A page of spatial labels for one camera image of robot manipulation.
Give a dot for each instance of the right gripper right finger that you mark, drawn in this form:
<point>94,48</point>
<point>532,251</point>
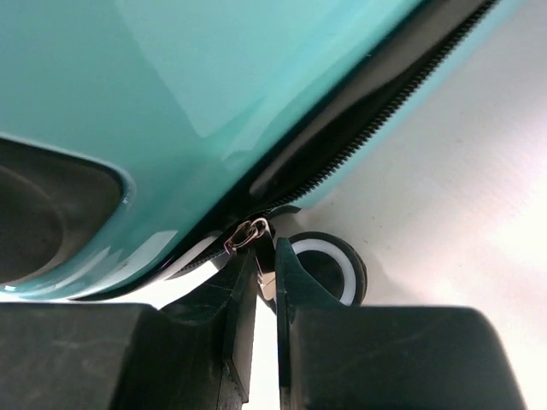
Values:
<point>333,356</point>

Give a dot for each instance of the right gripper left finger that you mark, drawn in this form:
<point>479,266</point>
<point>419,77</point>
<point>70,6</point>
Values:
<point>195,353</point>

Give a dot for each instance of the pink children's suitcase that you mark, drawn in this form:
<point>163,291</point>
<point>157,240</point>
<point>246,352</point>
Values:
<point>136,135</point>

